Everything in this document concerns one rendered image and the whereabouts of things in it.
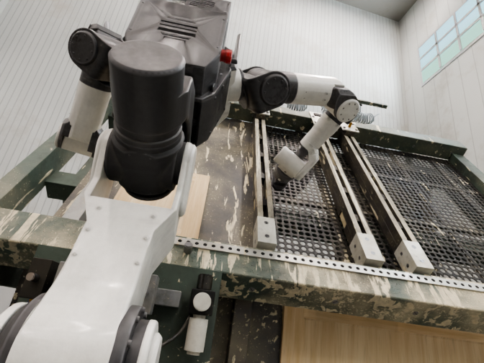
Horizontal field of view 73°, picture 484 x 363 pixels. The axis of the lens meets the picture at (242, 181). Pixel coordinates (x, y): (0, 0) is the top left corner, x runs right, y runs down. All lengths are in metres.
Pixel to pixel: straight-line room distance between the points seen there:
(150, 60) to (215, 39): 0.26
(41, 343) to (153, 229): 0.20
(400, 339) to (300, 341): 0.37
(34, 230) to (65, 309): 0.64
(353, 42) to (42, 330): 6.37
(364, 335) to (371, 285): 0.28
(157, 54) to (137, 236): 0.28
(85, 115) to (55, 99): 3.70
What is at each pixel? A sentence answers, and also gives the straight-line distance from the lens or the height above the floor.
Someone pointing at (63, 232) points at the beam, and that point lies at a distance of 1.07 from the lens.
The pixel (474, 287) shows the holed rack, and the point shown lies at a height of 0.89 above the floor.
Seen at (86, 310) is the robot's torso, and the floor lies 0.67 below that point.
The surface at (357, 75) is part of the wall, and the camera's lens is 6.08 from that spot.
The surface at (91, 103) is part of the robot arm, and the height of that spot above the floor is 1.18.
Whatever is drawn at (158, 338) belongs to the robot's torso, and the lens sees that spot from 0.48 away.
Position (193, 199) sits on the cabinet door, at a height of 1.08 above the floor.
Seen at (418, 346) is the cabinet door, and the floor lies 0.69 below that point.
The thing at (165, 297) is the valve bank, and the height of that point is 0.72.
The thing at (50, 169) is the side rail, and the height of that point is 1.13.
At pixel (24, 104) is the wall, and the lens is 4.76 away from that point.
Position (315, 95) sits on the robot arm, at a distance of 1.02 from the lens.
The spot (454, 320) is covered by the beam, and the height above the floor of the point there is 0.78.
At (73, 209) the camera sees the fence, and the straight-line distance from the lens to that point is 1.15.
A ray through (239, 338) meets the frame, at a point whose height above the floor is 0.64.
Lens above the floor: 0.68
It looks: 23 degrees up
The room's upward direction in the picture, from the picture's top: 8 degrees clockwise
